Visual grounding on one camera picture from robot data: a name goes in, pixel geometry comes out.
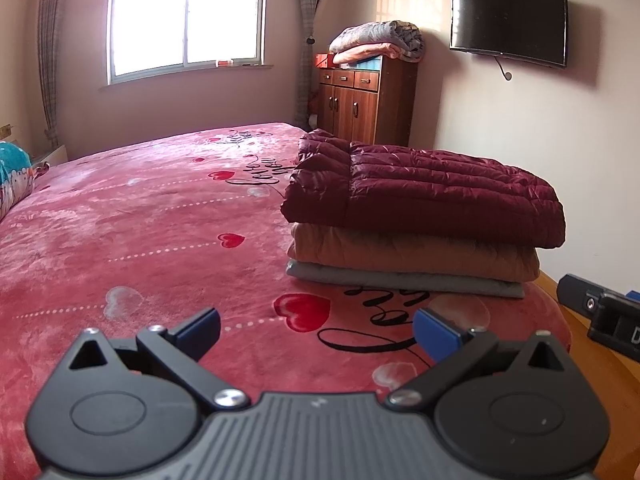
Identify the maroon down jacket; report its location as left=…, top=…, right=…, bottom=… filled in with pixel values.
left=280, top=129, right=566, bottom=250

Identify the grey plaid curtain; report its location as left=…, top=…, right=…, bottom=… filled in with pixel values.
left=37, top=0, right=71, bottom=151
left=295, top=0, right=331, bottom=133

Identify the wooden drawer cabinet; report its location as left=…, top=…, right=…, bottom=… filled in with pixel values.
left=316, top=57, right=418, bottom=146

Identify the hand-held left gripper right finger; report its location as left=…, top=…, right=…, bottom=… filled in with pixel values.
left=385, top=306, right=576, bottom=408

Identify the pinkish tan padded jacket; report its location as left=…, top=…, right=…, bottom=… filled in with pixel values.
left=286, top=222, right=541, bottom=283

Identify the pink bed with heart blanket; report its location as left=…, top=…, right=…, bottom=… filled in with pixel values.
left=0, top=121, right=573, bottom=480

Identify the bedroom window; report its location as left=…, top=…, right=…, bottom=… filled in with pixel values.
left=98, top=0, right=275, bottom=92

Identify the teal white cartoon quilt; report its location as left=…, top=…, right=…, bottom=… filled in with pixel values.
left=0, top=141, right=51, bottom=221

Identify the grey padded jacket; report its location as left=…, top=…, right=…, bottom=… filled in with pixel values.
left=285, top=259, right=526, bottom=298

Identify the black wall television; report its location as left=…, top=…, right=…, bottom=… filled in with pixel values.
left=449, top=0, right=569, bottom=69

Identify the grey folded blanket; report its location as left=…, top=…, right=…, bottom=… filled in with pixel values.
left=329, top=20, right=426, bottom=63

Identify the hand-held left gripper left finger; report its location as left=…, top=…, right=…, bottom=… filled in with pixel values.
left=62, top=306, right=251, bottom=411

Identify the white nightstand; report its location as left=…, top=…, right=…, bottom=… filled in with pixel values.
left=30, top=145, right=68, bottom=166

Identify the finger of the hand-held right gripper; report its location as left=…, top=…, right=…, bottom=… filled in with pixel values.
left=557, top=274, right=603, bottom=320

